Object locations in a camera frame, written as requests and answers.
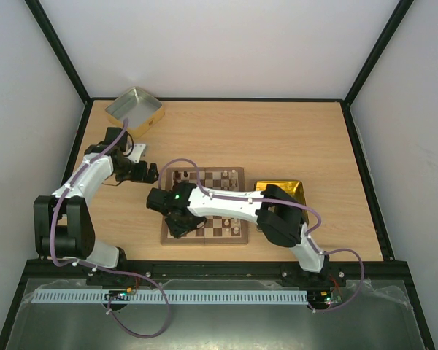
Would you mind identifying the wooden chess board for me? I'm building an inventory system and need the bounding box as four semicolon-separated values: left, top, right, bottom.
161;166;248;246

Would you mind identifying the gold tin tray with pieces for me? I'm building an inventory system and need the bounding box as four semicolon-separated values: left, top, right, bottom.
254;180;309;233

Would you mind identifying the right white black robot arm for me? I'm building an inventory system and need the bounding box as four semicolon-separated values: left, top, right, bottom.
146;182;329;286

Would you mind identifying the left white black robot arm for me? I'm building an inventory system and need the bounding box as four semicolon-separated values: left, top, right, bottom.
33;120;158;269

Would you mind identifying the empty silver gold tin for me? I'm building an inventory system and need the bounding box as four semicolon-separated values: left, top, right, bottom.
105;86;165;139

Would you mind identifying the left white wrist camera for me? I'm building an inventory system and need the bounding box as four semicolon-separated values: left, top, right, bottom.
126;143;147;163

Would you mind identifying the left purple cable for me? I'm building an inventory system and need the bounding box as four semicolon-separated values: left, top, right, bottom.
50;117;172;338

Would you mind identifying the purple cable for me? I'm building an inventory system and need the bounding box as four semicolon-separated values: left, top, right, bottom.
50;117;172;338
157;157;366;314

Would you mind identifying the grey slotted cable duct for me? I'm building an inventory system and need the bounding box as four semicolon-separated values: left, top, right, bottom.
31;289;307;306

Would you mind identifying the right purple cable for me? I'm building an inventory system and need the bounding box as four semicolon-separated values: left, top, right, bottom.
157;157;366;314

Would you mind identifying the black cage frame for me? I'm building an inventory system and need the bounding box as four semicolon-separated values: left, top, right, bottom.
0;0;436;350

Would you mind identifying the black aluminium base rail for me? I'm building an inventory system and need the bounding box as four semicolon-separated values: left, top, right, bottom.
21;257;410;287

